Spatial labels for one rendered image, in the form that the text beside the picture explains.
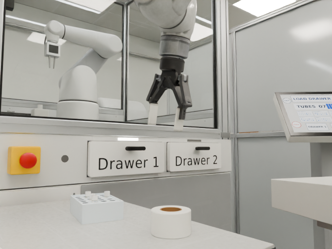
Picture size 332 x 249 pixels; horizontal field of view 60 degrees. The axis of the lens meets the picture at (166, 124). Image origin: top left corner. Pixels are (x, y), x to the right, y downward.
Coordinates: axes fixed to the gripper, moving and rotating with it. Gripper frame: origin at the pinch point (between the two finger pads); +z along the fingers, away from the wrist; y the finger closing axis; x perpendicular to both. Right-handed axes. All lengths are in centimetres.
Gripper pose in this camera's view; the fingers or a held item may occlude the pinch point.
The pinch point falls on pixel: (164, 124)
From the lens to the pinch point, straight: 89.2
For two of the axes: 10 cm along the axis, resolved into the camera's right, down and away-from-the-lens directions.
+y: -6.0, -1.4, 7.9
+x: -7.9, -0.5, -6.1
